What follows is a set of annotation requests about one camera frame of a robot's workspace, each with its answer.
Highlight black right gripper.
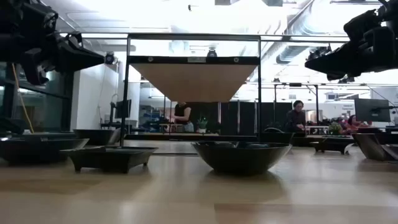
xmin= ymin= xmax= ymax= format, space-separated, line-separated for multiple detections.
xmin=305 ymin=6 xmax=382 ymax=82

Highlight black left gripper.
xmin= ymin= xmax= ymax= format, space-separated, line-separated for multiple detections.
xmin=19 ymin=32 xmax=105 ymax=86

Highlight black rounded square mini plate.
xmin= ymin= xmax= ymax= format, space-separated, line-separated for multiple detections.
xmin=0 ymin=136 xmax=90 ymax=165
xmin=73 ymin=128 xmax=116 ymax=146
xmin=381 ymin=143 xmax=398 ymax=162

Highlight black leaf-shaped mini plate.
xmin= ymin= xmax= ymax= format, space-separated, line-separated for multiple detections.
xmin=191 ymin=141 xmax=293 ymax=175
xmin=109 ymin=127 xmax=123 ymax=144
xmin=260 ymin=131 xmax=295 ymax=144

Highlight black wavy-edged mini plate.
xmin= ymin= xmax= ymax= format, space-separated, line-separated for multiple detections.
xmin=351 ymin=133 xmax=398 ymax=162

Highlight black ceiling-mounted device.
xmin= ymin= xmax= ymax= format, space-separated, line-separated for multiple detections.
xmin=307 ymin=45 xmax=333 ymax=62

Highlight dark glass partition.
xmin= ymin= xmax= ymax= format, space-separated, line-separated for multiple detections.
xmin=0 ymin=60 xmax=75 ymax=134

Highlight black computer monitor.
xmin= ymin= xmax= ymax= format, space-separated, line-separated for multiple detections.
xmin=354 ymin=98 xmax=392 ymax=123
xmin=109 ymin=99 xmax=132 ymax=127

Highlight person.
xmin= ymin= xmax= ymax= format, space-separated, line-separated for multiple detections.
xmin=341 ymin=114 xmax=371 ymax=134
xmin=285 ymin=100 xmax=307 ymax=134
xmin=172 ymin=101 xmax=195 ymax=133

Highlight leafy green plant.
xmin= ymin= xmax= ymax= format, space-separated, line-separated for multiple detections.
xmin=328 ymin=121 xmax=343 ymax=135

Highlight black room divider panels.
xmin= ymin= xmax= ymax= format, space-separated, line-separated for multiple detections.
xmin=188 ymin=101 xmax=293 ymax=136

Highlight green plant in white pot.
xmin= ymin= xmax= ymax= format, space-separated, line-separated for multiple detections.
xmin=197 ymin=116 xmax=208 ymax=134

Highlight black background gantry frame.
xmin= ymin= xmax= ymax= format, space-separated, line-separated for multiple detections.
xmin=272 ymin=82 xmax=320 ymax=131

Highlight thin yellow cable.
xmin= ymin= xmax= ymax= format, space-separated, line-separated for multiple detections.
xmin=11 ymin=63 xmax=35 ymax=134

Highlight wooden shelf with black frame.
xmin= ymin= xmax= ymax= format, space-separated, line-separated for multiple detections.
xmin=119 ymin=33 xmax=262 ymax=157

